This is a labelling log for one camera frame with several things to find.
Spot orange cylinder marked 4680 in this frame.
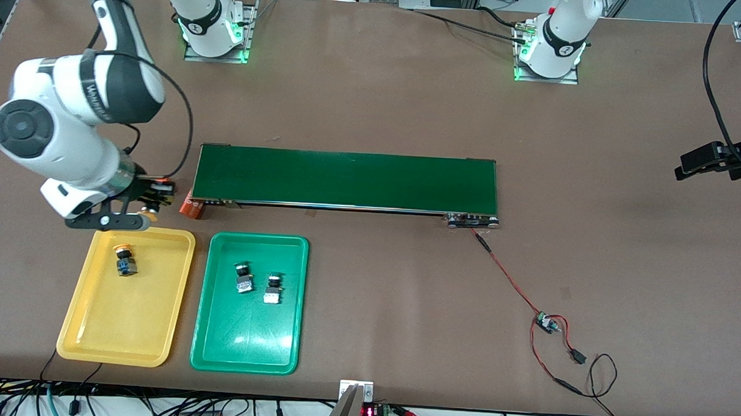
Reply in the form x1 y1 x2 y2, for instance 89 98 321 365
179 191 207 220

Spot green capped push button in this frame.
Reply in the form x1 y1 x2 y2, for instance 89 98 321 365
262 274 283 306
232 262 256 295

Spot yellow plastic tray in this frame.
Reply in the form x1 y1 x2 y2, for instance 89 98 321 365
56 221 197 370

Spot green plastic tray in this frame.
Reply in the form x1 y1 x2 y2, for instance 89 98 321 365
189 230 311 377

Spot green belt conveyor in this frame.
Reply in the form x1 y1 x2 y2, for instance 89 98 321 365
189 143 504 230

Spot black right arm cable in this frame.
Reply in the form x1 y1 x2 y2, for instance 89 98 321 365
81 24 199 182

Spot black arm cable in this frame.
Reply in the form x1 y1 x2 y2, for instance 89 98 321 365
81 24 199 182
697 0 741 170

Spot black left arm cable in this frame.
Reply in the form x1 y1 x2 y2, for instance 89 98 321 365
697 0 741 170

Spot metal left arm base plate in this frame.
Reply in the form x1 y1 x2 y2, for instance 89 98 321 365
512 19 582 85

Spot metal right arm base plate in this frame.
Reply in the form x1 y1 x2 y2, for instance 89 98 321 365
184 0 257 65

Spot black cable with inline box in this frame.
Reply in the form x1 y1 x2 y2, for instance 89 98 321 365
71 361 103 416

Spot red and black wire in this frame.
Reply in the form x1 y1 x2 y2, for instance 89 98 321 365
462 228 624 400

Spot black base power cable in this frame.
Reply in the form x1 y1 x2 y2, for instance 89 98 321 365
409 4 533 44

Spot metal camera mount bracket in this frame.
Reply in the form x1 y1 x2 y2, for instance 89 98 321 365
322 379 375 416

